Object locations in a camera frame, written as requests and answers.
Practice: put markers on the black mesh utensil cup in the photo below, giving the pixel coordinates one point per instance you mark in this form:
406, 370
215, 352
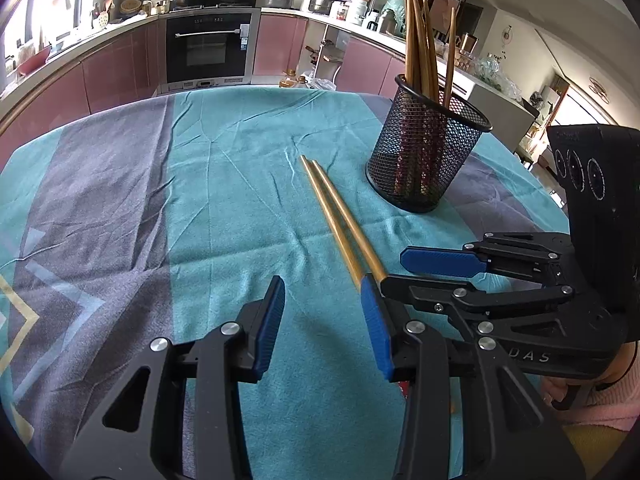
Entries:
421, 147

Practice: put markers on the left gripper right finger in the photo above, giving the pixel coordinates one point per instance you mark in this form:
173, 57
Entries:
422, 339

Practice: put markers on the black built-in oven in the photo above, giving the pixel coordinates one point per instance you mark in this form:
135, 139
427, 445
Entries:
213, 47

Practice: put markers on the steel stock pot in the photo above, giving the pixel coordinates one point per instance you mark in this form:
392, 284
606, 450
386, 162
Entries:
322, 7

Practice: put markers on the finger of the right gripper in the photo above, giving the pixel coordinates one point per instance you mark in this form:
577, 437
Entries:
525, 256
475, 299

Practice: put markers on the pink sleeve forearm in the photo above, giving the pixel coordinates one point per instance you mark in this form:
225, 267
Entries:
614, 407

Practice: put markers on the black camera box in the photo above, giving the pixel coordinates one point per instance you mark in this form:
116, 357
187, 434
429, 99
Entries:
598, 167

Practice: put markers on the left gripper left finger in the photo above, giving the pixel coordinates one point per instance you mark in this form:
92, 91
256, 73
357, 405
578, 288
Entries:
136, 431

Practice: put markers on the red bowl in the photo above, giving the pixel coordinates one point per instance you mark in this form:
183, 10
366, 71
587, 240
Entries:
34, 62

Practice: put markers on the teal grey tablecloth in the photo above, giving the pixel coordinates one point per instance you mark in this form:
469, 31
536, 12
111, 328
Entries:
161, 218

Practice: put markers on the person's right hand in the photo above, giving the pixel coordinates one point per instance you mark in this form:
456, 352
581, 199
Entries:
556, 390

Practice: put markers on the single wooden chopstick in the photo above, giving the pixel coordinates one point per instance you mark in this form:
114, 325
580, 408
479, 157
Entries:
451, 57

